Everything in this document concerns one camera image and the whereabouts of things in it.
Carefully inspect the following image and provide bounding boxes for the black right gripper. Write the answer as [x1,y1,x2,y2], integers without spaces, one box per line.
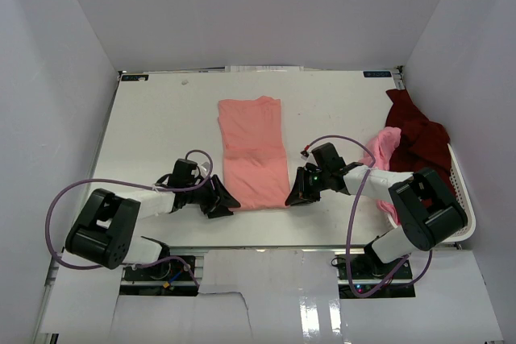
[285,167,330,206]

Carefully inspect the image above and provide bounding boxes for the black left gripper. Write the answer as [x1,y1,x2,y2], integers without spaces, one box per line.
[184,174,239,218]

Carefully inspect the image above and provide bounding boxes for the salmon pink t shirt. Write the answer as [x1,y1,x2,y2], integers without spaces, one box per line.
[218,96,290,211]

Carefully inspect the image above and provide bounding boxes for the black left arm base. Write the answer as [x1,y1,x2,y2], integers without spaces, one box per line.
[119,255,198,297]

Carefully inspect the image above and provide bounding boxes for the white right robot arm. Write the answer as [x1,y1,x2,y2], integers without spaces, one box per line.
[285,143,472,279]

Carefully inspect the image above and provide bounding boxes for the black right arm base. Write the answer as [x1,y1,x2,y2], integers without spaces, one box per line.
[331,251,416,300]

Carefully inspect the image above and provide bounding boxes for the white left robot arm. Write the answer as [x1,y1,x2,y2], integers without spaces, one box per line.
[65,159,240,279]

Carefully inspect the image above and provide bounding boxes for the white paper sheets front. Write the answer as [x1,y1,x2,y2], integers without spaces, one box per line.
[40,250,502,343]

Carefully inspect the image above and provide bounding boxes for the light pink t shirt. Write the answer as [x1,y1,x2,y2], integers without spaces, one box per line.
[366,126,402,225]

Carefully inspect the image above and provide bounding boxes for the dark red t shirt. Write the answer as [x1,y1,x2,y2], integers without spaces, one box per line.
[385,89,452,180]

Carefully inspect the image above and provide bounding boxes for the blue right table label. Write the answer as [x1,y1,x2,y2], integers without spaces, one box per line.
[363,71,392,78]

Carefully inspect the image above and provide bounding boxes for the blue table label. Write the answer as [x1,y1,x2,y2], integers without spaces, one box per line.
[120,74,149,82]
[363,71,392,78]

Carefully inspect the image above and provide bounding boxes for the blue left table label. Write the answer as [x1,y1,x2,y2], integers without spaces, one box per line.
[120,74,149,82]

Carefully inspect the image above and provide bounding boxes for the white perforated laundry basket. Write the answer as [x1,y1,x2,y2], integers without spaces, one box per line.
[385,140,476,243]

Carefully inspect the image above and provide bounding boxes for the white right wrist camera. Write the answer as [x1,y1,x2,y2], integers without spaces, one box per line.
[300,148,310,160]

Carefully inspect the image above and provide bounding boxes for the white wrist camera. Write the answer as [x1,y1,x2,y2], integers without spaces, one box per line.
[300,148,310,160]
[198,162,211,176]

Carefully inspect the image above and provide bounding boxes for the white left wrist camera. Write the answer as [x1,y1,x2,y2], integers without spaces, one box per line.
[198,162,211,176]

